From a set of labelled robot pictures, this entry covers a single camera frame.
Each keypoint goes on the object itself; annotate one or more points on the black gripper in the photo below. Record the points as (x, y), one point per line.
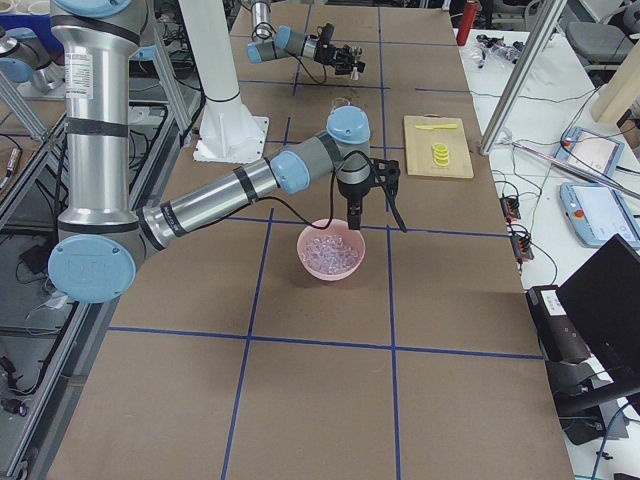
(353, 190)
(334, 52)

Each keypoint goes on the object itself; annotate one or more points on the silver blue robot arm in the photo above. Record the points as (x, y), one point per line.
(104, 240)
(270, 43)

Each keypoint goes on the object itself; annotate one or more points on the clear wine glass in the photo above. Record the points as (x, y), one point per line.
(339, 102)

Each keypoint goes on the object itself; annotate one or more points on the pink bowl of ice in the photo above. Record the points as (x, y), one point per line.
(333, 253)

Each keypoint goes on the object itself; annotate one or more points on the bamboo cutting board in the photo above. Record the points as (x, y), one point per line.
(418, 154)

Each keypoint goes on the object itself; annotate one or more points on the yellow lemon slices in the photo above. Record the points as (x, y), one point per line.
(440, 154)

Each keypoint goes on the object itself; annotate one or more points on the yellow plastic knife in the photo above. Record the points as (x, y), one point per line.
(432, 127)

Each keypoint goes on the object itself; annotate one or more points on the red thermos bottle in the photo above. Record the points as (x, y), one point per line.
(467, 21)

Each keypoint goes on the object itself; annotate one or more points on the clear plastic bag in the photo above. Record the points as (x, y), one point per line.
(495, 49)

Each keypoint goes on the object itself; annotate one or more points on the far blue teach pendant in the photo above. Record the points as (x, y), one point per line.
(586, 148)

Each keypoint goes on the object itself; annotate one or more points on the blue teach pendant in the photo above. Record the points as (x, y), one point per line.
(597, 213)
(586, 148)

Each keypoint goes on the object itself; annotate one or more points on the near blue teach pendant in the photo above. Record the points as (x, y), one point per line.
(597, 213)

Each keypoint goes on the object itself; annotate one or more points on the grey office chair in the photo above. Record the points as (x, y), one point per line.
(605, 44)

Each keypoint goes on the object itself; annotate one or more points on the black box device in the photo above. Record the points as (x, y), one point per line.
(559, 338)

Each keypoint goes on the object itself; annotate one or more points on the wooden upright plank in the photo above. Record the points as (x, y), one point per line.
(621, 91)

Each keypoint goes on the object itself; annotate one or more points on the metal rod with green clip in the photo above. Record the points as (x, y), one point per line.
(587, 173)

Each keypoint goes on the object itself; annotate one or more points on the blue storage bin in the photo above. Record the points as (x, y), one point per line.
(31, 14)

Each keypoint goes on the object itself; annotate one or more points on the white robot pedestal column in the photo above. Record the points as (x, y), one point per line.
(228, 131)

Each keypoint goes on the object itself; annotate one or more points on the aluminium frame post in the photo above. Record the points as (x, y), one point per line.
(535, 44)

